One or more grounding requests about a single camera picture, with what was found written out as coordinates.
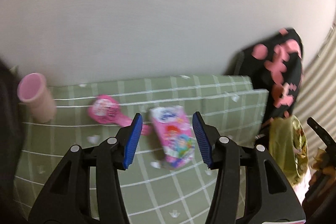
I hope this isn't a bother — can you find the beige striped curtain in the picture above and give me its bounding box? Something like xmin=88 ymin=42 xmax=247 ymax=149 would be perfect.
xmin=294 ymin=29 xmax=335 ymax=153

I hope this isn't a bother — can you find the person's right hand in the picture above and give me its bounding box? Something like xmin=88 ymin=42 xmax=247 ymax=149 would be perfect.
xmin=308 ymin=148 xmax=335 ymax=202

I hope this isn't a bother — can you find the black bag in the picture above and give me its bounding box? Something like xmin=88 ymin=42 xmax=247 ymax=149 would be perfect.
xmin=1 ymin=62 xmax=26 ymax=223

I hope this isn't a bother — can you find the yellow-green trash bag bin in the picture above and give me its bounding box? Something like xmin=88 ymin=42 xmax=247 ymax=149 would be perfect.
xmin=269 ymin=115 xmax=309 ymax=186

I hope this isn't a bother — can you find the pink cup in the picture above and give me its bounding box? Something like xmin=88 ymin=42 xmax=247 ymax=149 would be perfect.
xmin=17 ymin=73 xmax=56 ymax=123

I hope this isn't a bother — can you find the black pink cartoon cloth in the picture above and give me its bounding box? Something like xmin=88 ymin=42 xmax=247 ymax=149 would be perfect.
xmin=224 ymin=28 xmax=303 ymax=127

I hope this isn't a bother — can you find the pink tissue pack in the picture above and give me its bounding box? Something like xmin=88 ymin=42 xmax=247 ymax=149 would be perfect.
xmin=150 ymin=105 xmax=195 ymax=169

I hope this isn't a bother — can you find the green checked tablecloth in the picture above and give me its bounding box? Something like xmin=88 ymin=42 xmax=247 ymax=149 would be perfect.
xmin=14 ymin=75 xmax=268 ymax=223

